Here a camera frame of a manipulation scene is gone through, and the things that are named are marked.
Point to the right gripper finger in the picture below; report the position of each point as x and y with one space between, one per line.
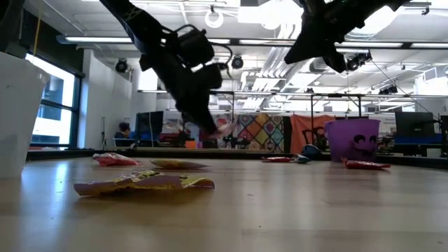
306 49
337 61

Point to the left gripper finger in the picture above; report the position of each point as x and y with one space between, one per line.
190 113
204 113

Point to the red candy pack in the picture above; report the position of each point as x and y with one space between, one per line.
276 159
227 127
113 160
365 164

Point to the blue silver candy bar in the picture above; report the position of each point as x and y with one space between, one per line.
301 159

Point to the white plastic bucket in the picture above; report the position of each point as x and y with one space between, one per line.
17 115

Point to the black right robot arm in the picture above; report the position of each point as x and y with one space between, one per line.
385 7

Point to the yellow pink candy pack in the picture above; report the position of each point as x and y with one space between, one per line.
140 183

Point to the black ceiling spotlight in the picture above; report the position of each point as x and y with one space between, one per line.
237 62
121 66
357 62

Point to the small orange box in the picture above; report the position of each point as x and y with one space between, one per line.
190 144

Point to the black monitor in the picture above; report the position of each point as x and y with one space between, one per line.
414 124
150 124

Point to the long linear ceiling light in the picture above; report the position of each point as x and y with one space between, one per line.
252 42

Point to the colourful patchwork quilt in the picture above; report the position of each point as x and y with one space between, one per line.
260 132

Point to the person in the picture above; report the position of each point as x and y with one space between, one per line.
122 130

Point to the orange cloth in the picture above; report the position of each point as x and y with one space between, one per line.
297 122

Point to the purple pumpkin-face bucket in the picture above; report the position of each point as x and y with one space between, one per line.
351 140

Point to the black stand frame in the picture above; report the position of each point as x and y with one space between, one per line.
336 94
227 92

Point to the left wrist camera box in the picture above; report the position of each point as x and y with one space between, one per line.
196 47

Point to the black aluminium table frame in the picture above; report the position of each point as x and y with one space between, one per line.
157 153

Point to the window with dark frame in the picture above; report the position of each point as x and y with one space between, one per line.
59 119

